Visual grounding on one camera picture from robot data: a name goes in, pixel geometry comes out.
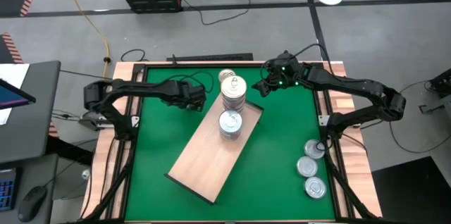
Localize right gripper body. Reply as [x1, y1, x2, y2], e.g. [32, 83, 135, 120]
[262, 62, 295, 89]

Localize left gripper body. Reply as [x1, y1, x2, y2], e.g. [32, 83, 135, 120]
[168, 80, 208, 113]

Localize silver-lid can red label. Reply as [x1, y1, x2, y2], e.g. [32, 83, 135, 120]
[304, 139, 326, 161]
[304, 176, 328, 200]
[296, 156, 319, 178]

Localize wooden shelf riser black legs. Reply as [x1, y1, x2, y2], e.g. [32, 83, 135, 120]
[164, 92, 264, 205]

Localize black power strip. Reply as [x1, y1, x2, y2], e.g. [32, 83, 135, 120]
[166, 52, 254, 63]

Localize green table mat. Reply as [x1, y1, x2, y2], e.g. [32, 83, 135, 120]
[125, 66, 336, 222]

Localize dark grey desk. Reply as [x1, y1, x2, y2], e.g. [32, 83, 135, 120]
[0, 60, 62, 165]

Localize black equipment stand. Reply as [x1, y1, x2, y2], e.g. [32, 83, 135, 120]
[419, 68, 451, 116]

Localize dark keyboard desk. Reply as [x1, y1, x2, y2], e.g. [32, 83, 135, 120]
[0, 153, 60, 224]

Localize white paper sheet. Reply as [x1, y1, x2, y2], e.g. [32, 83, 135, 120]
[0, 62, 31, 126]

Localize tilted monitor screen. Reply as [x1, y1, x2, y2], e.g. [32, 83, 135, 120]
[0, 77, 37, 111]

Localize small hazard-striped floor mat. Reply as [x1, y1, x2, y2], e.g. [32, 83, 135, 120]
[0, 32, 24, 65]

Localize black computer mouse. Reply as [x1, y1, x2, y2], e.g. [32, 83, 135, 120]
[16, 185, 48, 224]

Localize backlit keyboard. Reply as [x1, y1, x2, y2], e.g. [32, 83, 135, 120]
[0, 167, 19, 213]

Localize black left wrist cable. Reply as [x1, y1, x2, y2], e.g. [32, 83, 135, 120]
[164, 70, 215, 94]

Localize black table frame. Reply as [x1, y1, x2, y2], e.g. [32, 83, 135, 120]
[119, 60, 342, 223]

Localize black floor cable loop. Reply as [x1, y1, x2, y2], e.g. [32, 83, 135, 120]
[121, 48, 147, 62]

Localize yellow hanging cable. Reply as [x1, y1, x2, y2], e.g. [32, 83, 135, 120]
[51, 0, 112, 79]

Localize black frame strut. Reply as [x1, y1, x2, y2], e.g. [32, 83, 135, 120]
[323, 139, 375, 220]
[80, 139, 139, 222]

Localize black looping floor cable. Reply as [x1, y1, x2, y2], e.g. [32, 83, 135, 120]
[388, 79, 451, 154]

